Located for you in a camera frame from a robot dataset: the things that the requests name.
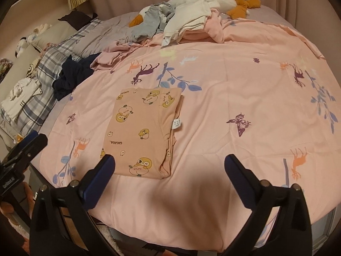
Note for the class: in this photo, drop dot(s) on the dark navy garment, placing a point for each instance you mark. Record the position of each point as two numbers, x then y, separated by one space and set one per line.
72 77

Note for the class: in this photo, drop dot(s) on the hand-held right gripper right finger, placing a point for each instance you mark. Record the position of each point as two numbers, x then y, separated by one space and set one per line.
239 182

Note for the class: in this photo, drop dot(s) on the grey bed sheet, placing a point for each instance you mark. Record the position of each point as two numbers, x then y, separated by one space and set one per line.
112 29

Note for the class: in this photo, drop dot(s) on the crumpled pink garment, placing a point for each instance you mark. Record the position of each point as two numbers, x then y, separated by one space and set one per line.
211 29

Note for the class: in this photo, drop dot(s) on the folded white clothes stack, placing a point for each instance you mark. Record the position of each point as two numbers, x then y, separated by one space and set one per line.
21 100

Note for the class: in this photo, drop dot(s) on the black cloth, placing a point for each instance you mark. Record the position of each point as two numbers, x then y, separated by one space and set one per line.
77 18

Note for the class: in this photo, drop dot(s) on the grey garment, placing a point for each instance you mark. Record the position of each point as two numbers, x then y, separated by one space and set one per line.
150 21

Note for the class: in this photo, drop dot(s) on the peach cartoon print shirt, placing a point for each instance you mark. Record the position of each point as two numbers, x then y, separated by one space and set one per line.
133 128

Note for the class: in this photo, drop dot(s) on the beige headboard cushion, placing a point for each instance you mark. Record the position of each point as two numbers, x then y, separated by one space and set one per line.
16 66
52 32

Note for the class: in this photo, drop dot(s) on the cream white garment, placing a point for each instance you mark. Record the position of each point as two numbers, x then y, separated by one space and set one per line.
186 18

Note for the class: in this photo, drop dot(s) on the orange plush object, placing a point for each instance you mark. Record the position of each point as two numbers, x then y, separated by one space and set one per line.
26 192

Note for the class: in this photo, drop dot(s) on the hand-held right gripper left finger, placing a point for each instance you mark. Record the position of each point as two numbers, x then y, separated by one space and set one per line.
99 180

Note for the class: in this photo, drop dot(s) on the cartoon print cushion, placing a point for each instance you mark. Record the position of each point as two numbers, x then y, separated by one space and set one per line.
33 68

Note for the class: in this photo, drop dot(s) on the pale pink thin garment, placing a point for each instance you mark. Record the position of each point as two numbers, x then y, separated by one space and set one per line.
114 56

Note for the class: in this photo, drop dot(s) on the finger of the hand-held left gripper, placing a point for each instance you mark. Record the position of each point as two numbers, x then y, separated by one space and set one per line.
34 147
29 138

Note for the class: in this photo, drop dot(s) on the pink animal print blanket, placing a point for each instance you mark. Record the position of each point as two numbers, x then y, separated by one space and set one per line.
239 85

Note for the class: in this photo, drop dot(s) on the black and white plush dog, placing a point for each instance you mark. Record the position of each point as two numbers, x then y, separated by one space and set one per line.
22 44

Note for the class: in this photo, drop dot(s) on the grey plaid quilt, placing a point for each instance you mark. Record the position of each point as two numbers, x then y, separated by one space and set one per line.
48 64

